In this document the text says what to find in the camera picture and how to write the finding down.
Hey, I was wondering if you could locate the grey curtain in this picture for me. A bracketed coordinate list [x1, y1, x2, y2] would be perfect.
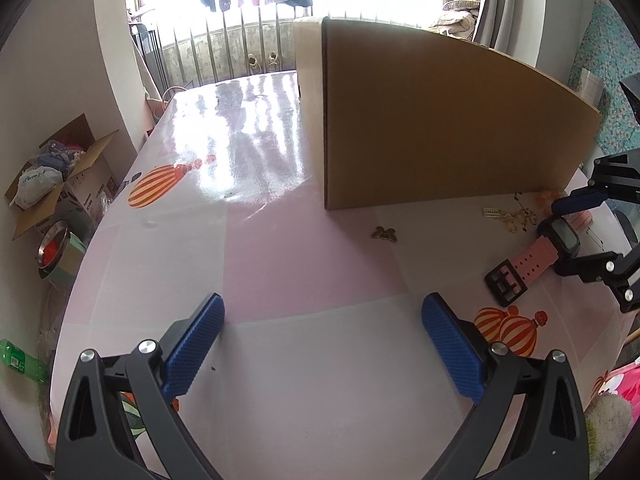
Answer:
[473, 0, 516, 54]

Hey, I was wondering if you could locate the right camera black housing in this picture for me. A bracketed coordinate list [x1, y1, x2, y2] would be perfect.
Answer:
[620, 74, 640, 124]

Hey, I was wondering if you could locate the large cardboard box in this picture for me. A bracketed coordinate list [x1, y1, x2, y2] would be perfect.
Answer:
[293, 18, 601, 210]

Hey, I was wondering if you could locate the green plastic bottle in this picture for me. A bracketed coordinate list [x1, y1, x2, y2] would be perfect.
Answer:
[0, 339, 49, 384]

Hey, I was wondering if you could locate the floral blue wall cloth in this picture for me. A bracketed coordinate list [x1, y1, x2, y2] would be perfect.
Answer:
[568, 0, 639, 155]

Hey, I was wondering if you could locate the open cardboard box with clutter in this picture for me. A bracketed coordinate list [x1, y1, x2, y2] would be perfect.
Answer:
[6, 115, 117, 240]

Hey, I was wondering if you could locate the small gold bow charm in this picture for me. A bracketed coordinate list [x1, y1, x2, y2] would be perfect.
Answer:
[371, 226, 397, 243]

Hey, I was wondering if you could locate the gold comb hair clip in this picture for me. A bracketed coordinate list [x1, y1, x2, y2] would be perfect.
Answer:
[483, 207, 506, 219]

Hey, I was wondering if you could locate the steel bowl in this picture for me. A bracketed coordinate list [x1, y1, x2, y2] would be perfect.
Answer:
[36, 220, 68, 278]

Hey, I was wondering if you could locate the pink strap digital watch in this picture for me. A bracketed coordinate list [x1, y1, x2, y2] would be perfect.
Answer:
[484, 210, 592, 308]

